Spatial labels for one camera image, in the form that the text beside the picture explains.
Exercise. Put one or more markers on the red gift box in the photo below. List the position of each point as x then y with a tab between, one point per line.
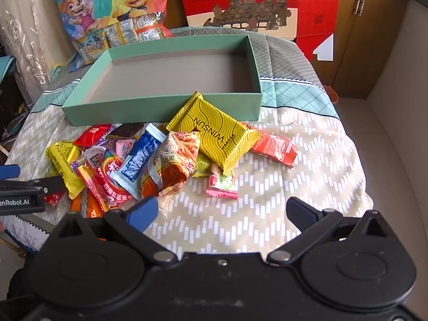
240	3

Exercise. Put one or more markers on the large yellow snack packet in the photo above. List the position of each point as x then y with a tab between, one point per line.
214	137

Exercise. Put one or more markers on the orange plastic object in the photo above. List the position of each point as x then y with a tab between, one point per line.
332	95

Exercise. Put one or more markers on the rainbow print snack packet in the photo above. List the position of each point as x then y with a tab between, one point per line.
110	177

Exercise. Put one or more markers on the orange noodle snack packet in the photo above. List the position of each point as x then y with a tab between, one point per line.
175	165

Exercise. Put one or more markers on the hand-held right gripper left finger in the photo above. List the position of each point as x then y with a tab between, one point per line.
142	212

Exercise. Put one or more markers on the blue white snack packet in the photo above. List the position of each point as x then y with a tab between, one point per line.
140	160

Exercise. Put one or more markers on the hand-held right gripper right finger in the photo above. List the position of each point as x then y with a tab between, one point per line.
299	212

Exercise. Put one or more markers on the dark brown snack packet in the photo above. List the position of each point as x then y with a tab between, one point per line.
128	130

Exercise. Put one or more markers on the small green yellow packet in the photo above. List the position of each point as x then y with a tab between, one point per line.
201	165

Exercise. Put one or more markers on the green cardboard box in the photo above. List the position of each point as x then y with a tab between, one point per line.
160	73

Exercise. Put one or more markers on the red orange snack packet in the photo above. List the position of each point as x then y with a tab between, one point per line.
277	148

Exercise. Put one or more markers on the small jelly cup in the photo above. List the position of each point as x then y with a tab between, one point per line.
96	156

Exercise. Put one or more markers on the pink printed candy packet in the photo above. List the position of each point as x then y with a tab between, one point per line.
222	183

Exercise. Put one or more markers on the small pink snack packet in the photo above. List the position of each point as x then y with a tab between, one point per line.
123	147

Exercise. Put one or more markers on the small red candy packet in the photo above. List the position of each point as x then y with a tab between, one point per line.
52	199

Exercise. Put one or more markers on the embroidered beige curtain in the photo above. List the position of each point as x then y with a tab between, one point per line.
30	33

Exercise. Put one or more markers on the cartoon dog snack bag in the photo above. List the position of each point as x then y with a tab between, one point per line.
107	10

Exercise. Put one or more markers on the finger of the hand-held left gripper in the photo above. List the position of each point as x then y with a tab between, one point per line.
50	184
8	173

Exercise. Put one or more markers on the wooden cabinet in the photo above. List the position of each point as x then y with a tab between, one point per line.
374	46

